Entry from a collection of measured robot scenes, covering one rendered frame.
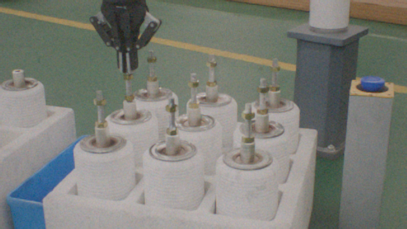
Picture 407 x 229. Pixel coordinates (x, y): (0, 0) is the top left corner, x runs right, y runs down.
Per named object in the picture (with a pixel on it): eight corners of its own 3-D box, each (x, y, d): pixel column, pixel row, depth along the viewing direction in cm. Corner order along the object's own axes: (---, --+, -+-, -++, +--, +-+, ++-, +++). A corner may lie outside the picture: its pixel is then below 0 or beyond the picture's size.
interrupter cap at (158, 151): (207, 152, 97) (207, 149, 96) (170, 168, 92) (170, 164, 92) (175, 138, 102) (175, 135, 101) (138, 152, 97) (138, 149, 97)
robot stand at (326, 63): (309, 128, 169) (315, 19, 158) (359, 140, 161) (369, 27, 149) (281, 145, 158) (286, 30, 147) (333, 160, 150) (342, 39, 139)
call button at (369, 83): (360, 86, 107) (360, 74, 106) (384, 87, 106) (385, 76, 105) (358, 93, 103) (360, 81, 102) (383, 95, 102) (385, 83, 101)
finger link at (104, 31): (100, 11, 107) (122, 38, 107) (93, 18, 107) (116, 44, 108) (91, 15, 104) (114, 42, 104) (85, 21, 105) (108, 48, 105)
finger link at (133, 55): (126, 41, 104) (128, 70, 106) (142, 42, 103) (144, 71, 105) (130, 39, 105) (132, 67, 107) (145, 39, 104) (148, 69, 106)
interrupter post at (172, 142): (184, 152, 97) (183, 133, 95) (172, 158, 95) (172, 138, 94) (173, 148, 98) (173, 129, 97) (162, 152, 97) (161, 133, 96)
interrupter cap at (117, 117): (123, 109, 115) (122, 105, 115) (159, 114, 112) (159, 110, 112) (101, 123, 108) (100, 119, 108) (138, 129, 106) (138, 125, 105)
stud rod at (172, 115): (177, 143, 96) (175, 97, 93) (172, 144, 95) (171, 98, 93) (173, 141, 97) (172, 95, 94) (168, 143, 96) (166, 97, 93)
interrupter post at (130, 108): (128, 115, 112) (126, 98, 111) (139, 117, 111) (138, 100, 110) (121, 119, 110) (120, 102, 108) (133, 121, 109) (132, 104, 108)
